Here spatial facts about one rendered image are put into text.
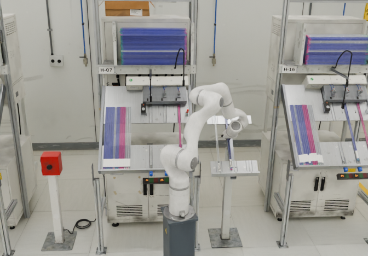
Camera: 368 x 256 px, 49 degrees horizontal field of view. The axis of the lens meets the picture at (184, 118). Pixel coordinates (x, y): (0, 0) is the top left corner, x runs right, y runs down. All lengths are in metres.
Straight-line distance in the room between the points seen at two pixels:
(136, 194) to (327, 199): 1.65
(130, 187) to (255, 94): 2.19
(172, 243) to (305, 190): 1.51
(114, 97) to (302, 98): 1.51
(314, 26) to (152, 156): 1.69
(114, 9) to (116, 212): 1.69
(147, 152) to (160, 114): 0.33
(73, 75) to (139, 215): 1.99
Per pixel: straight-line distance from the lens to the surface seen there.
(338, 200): 3.80
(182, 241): 2.52
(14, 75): 3.65
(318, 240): 3.63
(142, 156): 2.98
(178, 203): 2.39
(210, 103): 2.31
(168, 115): 3.11
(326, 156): 3.23
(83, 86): 4.81
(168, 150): 2.30
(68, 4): 4.67
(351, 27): 3.65
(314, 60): 3.37
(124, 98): 3.19
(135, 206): 3.46
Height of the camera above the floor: 2.07
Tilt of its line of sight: 20 degrees down
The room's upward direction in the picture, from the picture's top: 1 degrees clockwise
